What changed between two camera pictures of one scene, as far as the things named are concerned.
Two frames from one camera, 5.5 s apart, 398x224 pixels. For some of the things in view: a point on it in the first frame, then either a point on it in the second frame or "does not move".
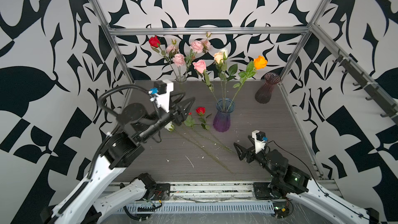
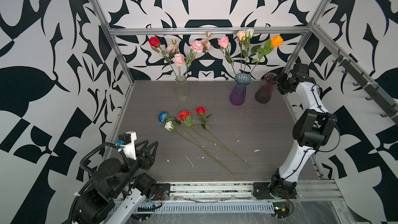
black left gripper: (178, 112) → (142, 159)
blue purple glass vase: (222, 120) → (237, 97)
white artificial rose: (227, 73) → (250, 33)
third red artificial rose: (201, 111) does not move
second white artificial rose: (170, 126) does not move
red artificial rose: (155, 43) does not move
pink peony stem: (197, 46) does not move
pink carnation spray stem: (179, 59) does not move
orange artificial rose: (259, 62) → (276, 41)
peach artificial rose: (221, 68) → (241, 36)
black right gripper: (245, 152) → (280, 79)
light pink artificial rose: (200, 65) → (223, 43)
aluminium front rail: (236, 192) does not move
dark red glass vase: (264, 94) does not move
